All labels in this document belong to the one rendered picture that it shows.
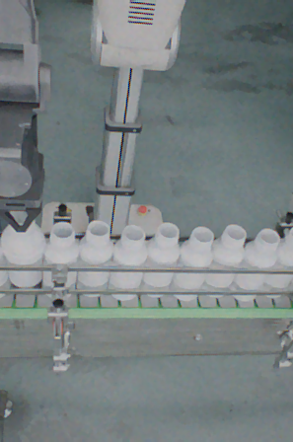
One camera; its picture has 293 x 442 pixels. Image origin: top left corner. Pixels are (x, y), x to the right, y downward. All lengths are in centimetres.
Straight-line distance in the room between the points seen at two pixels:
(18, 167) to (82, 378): 143
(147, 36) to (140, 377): 127
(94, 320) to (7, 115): 45
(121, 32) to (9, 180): 70
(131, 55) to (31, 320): 68
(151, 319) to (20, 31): 56
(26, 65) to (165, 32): 68
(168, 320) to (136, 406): 100
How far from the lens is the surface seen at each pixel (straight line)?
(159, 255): 80
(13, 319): 89
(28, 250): 76
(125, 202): 157
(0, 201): 65
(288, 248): 87
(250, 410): 198
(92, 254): 78
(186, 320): 92
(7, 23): 56
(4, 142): 54
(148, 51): 122
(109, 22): 118
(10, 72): 56
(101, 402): 187
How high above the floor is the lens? 174
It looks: 47 degrees down
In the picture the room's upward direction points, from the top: 12 degrees clockwise
